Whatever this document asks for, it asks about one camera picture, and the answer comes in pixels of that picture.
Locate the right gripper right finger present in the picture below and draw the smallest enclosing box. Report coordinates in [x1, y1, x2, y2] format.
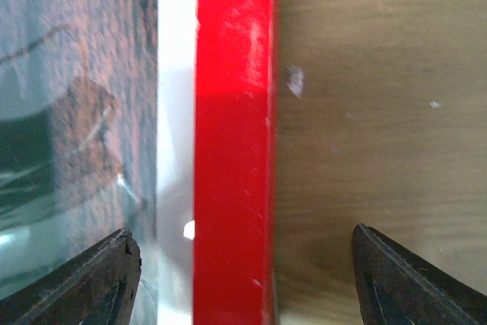
[351, 224, 486, 324]

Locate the red photo frame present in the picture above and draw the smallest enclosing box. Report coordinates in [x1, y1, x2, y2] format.
[1, 0, 276, 324]

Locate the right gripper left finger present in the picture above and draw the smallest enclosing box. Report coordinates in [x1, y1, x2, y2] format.
[1, 228, 142, 324]

